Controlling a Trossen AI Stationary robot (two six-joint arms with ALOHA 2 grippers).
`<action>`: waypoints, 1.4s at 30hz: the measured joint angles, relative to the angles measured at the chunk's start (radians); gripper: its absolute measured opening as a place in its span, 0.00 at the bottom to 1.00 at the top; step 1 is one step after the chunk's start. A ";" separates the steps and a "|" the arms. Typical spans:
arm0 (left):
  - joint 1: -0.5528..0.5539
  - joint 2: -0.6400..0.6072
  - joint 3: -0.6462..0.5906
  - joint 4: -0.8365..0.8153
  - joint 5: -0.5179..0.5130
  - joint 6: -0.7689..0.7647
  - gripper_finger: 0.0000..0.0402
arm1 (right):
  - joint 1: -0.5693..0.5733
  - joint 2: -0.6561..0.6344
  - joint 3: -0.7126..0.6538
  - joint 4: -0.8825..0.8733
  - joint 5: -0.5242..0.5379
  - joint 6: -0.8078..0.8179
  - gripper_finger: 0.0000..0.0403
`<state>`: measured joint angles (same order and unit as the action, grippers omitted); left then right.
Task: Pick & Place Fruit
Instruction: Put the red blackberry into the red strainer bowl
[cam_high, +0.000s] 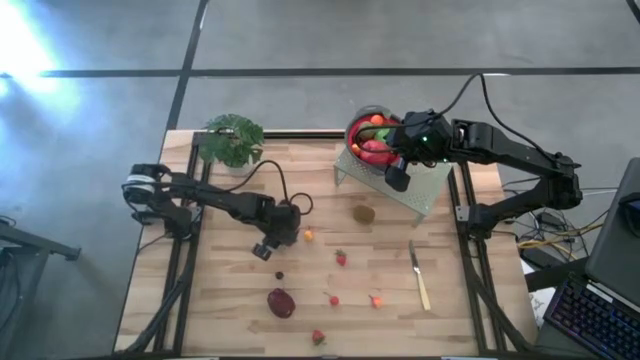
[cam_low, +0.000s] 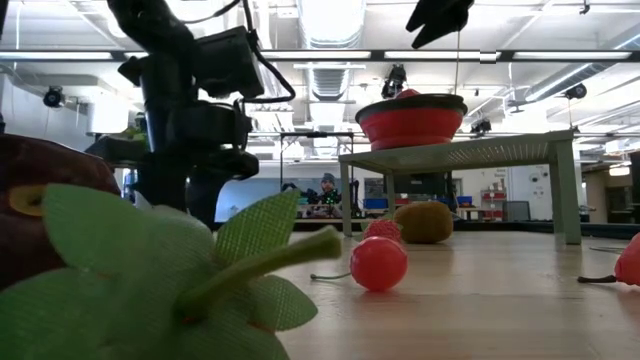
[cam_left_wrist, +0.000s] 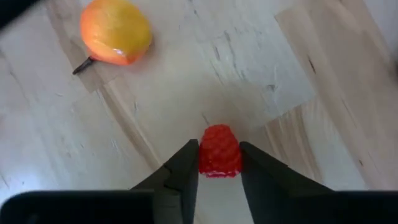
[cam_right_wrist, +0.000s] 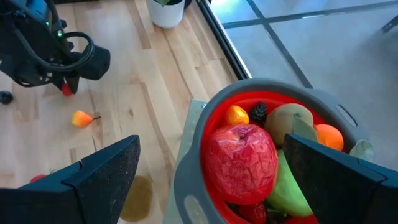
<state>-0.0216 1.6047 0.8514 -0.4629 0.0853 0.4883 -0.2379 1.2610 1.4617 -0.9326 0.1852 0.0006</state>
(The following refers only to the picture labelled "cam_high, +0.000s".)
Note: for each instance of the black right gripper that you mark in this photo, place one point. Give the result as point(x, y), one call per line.
point(425, 147)

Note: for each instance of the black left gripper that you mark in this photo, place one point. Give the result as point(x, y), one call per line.
point(285, 225)

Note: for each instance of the green apple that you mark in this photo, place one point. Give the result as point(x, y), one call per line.
point(382, 134)

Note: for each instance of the red strawberry green leaves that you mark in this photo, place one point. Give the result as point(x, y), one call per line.
point(341, 258)
point(318, 337)

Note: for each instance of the small yellow orange fruit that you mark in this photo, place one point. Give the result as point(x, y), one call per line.
point(356, 148)
point(309, 234)

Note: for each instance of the dark red apple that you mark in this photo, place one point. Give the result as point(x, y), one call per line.
point(281, 303)

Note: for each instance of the small orange red fruit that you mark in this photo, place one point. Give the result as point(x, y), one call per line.
point(376, 301)

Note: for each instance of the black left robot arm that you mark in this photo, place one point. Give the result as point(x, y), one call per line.
point(225, 200)

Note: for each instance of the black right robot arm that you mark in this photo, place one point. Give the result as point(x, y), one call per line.
point(520, 150)

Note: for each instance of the pale green perforated metal shelf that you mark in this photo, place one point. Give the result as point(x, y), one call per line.
point(430, 190)

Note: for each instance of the dark cherry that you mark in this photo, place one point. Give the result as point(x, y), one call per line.
point(279, 275)

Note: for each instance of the red collapsible colander grey rim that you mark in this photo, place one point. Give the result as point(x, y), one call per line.
point(352, 134)

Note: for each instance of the red cherry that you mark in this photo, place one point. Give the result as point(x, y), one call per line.
point(334, 300)

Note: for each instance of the green plant in white pot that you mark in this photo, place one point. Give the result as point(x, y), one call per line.
point(232, 142)

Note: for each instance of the black power adapter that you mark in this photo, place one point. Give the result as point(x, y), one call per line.
point(537, 257)
point(550, 218)

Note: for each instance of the white printed paper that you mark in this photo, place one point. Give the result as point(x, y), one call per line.
point(540, 305)

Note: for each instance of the dark metal stand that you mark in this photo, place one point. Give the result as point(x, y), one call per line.
point(30, 240)

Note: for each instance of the black aluminium rig frame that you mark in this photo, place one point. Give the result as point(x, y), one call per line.
point(300, 134)

